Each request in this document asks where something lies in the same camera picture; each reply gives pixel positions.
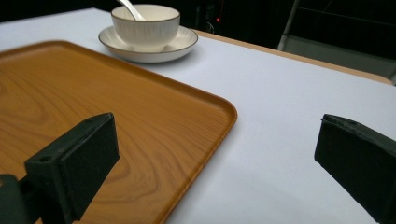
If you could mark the white ribbed bowl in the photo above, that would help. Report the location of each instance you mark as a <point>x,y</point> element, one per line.
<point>146,26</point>

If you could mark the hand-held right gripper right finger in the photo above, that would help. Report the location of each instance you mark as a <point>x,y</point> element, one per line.
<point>358,158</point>

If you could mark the wooden tray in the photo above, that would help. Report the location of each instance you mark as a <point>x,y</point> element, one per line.
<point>102,102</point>

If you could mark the white spoon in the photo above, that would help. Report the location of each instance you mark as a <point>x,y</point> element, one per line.
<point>130,9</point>

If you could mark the metal stand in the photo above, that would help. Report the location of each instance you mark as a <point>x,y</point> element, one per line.
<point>327,43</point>

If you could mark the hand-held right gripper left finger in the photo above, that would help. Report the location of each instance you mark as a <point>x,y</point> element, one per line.
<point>77,165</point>

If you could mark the white saucer plate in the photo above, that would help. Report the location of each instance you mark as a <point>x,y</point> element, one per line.
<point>174,46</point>

